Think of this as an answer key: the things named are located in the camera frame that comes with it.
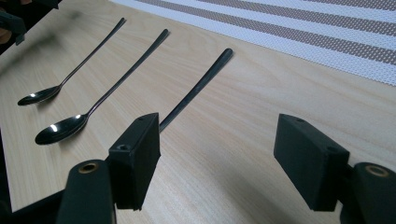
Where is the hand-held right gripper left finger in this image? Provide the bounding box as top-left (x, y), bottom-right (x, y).
top-left (107, 112), bottom-right (162, 211)

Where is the white and brown striped placemat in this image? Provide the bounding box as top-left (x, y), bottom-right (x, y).
top-left (108, 0), bottom-right (396, 87)

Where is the small dark metal spoon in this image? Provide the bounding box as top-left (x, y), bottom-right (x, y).
top-left (17, 17), bottom-right (127, 107)

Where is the large dark metal spoon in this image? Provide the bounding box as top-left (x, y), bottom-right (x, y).
top-left (34, 28), bottom-right (170, 147)

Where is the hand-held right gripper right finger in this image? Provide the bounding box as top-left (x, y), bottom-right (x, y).
top-left (273, 113), bottom-right (350, 213)

